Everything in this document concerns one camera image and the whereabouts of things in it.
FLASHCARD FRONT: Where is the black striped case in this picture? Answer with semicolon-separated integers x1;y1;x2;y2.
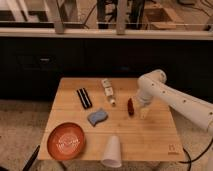
77;88;92;109

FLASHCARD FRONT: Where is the blue sponge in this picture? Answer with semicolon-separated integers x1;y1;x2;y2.
87;108;108;127

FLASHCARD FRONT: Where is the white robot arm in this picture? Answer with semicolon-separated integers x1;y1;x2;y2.
136;69;213;137

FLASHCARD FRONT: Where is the small clear bottle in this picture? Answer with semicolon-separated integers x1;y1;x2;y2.
101;78;116;106

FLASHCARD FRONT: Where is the white foam cup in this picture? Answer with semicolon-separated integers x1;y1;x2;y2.
101;135;122;168

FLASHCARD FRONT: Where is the cardboard box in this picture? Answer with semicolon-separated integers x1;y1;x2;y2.
143;4;184;30

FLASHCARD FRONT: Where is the black cable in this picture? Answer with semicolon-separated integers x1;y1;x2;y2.
179;138;213;171

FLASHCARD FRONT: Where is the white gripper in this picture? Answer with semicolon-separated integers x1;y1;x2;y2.
136;90;153;119

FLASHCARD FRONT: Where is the black chair leg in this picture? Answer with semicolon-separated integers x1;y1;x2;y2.
22;145;40;171

